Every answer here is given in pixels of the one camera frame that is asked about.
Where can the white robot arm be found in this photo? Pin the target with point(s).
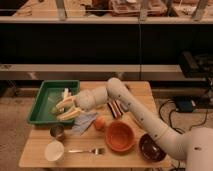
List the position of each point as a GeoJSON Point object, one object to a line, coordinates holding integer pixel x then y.
{"type": "Point", "coordinates": [195, 147]}

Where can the white plastic utensil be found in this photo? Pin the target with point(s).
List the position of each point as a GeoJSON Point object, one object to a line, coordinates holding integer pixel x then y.
{"type": "Point", "coordinates": [66, 93]}

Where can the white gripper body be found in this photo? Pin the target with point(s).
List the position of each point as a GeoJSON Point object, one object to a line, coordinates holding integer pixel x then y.
{"type": "Point", "coordinates": [85, 100]}

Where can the dark red bowl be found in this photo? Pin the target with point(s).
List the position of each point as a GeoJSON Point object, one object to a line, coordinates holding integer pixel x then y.
{"type": "Point", "coordinates": [149, 150]}

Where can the small metal cup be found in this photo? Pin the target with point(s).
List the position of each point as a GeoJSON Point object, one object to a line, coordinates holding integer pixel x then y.
{"type": "Point", "coordinates": [57, 132]}

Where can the yellow toy corn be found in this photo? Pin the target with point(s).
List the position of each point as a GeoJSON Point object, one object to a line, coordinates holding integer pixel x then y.
{"type": "Point", "coordinates": [136, 121]}

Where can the orange toy fruit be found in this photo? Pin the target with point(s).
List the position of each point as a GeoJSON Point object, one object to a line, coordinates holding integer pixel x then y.
{"type": "Point", "coordinates": [99, 123]}

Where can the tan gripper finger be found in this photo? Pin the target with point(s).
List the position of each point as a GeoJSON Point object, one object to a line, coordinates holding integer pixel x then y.
{"type": "Point", "coordinates": [69, 115]}
{"type": "Point", "coordinates": [68, 102]}

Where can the white plastic cup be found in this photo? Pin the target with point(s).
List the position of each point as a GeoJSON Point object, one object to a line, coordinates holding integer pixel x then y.
{"type": "Point", "coordinates": [54, 151]}

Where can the blue grey cloth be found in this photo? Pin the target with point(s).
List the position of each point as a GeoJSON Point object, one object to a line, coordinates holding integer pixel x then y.
{"type": "Point", "coordinates": [82, 123]}

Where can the silver metal fork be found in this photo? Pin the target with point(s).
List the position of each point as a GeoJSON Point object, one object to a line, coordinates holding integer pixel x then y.
{"type": "Point", "coordinates": [95, 151]}

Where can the green plastic tray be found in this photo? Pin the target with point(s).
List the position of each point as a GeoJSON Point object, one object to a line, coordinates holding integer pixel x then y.
{"type": "Point", "coordinates": [49, 94]}

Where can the green toy pepper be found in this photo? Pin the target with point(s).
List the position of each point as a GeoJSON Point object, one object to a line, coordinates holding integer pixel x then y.
{"type": "Point", "coordinates": [55, 110]}

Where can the orange plastic bowl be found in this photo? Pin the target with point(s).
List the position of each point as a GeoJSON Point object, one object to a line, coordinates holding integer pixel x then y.
{"type": "Point", "coordinates": [119, 137]}

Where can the blue sponge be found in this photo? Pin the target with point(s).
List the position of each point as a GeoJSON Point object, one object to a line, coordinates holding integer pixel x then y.
{"type": "Point", "coordinates": [124, 107]}

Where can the striped dark block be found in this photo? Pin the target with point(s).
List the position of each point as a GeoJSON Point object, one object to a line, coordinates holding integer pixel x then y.
{"type": "Point", "coordinates": [115, 109]}

